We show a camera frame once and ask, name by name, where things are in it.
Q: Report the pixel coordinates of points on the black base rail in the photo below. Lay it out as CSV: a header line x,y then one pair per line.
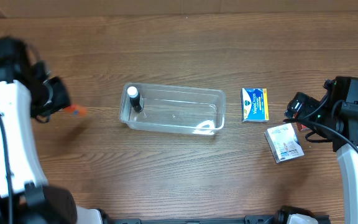
x,y
248,219

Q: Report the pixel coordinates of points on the clear plastic container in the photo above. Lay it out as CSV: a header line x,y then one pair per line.
x,y
174,109

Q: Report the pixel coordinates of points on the blue yellow VapoDrops box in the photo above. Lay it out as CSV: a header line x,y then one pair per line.
x,y
255,107

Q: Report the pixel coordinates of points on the white medicine box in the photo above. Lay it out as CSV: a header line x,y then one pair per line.
x,y
283,143

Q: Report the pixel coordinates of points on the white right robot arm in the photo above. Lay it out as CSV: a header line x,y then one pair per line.
x,y
335,119

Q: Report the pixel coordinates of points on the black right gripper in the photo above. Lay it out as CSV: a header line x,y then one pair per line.
x,y
299,104

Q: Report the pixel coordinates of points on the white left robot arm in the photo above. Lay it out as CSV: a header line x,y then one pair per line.
x,y
27,94

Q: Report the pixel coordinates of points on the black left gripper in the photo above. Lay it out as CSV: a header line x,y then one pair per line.
x,y
59,95

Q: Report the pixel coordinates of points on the black bottle white cap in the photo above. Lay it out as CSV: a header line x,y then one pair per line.
x,y
136,99

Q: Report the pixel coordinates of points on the orange bottle white cap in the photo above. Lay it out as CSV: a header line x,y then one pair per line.
x,y
76,109

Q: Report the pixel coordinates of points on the red medicine box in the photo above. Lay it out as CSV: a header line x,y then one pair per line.
x,y
301,127

